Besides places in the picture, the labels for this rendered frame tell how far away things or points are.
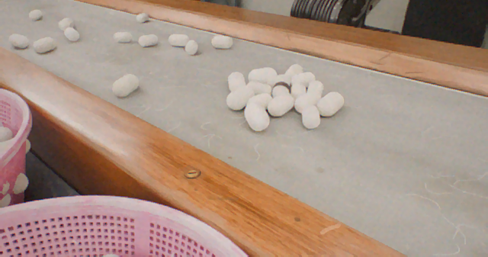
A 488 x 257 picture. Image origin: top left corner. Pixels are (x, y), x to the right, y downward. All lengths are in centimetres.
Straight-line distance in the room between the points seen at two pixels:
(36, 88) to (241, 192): 28
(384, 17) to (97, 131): 232
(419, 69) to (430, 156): 18
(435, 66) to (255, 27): 29
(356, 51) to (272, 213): 35
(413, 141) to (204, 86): 25
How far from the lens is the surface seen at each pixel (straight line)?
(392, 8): 249
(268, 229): 21
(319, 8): 77
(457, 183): 32
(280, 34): 58
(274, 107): 35
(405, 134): 36
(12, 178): 35
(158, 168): 26
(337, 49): 53
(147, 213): 22
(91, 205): 24
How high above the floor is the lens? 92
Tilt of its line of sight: 31 degrees down
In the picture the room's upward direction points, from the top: 1 degrees counter-clockwise
